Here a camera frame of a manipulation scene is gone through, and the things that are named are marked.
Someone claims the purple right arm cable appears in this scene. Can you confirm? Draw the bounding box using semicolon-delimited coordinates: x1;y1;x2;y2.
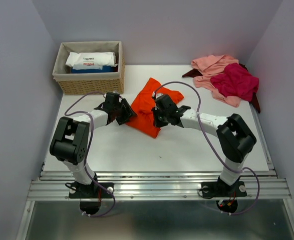
151;81;260;217

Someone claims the dark maroon t-shirt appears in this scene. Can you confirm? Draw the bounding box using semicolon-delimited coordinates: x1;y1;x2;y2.
182;63;261;113

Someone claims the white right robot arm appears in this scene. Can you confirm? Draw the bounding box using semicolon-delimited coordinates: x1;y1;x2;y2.
152;93;257;195

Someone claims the light pink t-shirt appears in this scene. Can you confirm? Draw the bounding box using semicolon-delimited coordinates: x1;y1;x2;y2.
191;55;241;108

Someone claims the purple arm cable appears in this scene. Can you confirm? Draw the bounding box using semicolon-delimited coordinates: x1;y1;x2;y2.
151;81;260;217
64;90;116;218

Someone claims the aluminium mounting rail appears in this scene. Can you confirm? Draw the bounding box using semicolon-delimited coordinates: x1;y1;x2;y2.
27;170;291;201

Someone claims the woven wicker basket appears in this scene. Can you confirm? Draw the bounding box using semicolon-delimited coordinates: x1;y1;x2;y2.
52;41;125;95

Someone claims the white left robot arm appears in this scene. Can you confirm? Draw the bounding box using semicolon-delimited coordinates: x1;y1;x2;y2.
49;92;137;197

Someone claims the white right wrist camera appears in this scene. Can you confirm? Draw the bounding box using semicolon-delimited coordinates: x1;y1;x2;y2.
152;92;163;101

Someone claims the white rolled t-shirt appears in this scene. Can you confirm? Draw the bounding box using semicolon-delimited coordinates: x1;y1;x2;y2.
66;52;118;67

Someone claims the magenta t-shirt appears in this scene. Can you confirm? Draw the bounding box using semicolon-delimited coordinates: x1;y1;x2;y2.
210;63;259;102

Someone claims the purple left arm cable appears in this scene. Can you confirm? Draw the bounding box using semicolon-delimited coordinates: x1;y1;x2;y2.
64;90;116;218

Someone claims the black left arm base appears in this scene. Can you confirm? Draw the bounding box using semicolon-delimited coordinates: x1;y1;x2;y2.
65;181;116;218

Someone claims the orange t-shirt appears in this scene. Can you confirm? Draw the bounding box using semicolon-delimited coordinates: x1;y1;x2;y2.
125;77;185;139

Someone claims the blue rolled t-shirt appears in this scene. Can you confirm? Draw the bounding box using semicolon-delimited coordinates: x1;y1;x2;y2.
71;65;118;74

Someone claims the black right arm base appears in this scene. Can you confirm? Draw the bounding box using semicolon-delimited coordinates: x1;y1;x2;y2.
197;178;247;214

